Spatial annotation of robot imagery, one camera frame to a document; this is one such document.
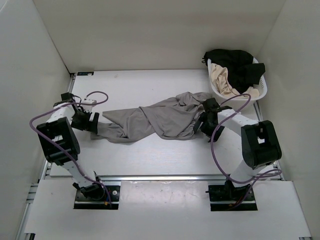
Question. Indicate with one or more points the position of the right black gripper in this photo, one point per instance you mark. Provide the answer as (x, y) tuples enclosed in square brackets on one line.
[(204, 129)]

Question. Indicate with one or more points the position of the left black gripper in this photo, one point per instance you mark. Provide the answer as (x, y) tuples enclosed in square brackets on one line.
[(89, 126)]

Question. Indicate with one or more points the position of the grey trousers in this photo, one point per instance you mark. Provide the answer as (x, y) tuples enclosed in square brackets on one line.
[(171, 119)]

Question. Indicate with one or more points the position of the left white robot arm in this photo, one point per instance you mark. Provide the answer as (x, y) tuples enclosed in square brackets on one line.
[(61, 147)]

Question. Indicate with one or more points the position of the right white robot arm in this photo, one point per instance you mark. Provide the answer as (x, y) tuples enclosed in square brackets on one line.
[(259, 142)]

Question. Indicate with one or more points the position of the white laundry basket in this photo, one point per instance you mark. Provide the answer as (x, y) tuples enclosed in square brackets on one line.
[(239, 101)]

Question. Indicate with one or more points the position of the dark label sticker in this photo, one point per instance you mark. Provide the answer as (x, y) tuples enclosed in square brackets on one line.
[(85, 73)]

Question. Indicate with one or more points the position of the beige garment in basket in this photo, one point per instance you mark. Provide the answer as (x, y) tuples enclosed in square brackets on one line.
[(222, 77)]

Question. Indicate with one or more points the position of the black garment in basket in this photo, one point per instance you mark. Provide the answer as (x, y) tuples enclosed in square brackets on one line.
[(228, 58)]

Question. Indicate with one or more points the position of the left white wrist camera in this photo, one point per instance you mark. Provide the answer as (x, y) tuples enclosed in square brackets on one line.
[(88, 104)]

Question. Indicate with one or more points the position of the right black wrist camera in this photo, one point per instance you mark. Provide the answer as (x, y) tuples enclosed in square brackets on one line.
[(210, 105)]

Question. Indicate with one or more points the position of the aluminium table frame rail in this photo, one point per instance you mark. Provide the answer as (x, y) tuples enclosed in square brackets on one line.
[(163, 182)]

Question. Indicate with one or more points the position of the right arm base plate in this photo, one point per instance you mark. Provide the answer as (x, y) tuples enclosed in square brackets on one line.
[(226, 198)]

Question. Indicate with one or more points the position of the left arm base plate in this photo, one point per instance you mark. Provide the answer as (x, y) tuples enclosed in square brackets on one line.
[(96, 197)]

